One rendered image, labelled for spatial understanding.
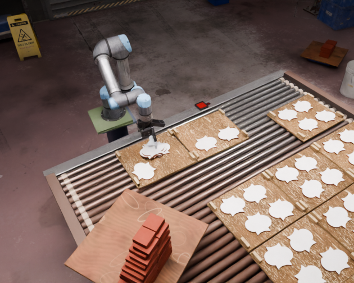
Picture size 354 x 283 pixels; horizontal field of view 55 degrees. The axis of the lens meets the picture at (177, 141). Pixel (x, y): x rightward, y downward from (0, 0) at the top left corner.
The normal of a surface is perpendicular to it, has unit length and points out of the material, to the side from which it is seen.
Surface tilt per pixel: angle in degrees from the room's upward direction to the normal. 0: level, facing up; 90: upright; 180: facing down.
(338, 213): 0
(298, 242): 0
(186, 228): 0
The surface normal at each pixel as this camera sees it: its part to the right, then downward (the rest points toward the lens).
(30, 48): 0.36, 0.47
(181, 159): -0.03, -0.73
